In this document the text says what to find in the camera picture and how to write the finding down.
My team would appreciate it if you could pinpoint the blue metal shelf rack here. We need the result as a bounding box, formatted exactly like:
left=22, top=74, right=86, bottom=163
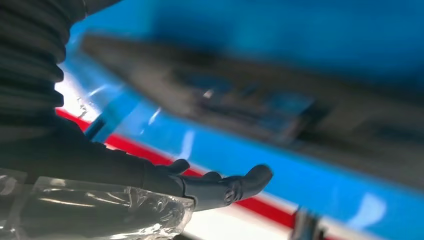
left=54, top=0, right=424, bottom=240

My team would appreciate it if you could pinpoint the white car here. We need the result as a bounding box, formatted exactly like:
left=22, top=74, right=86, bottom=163
left=54, top=62, right=385, bottom=240

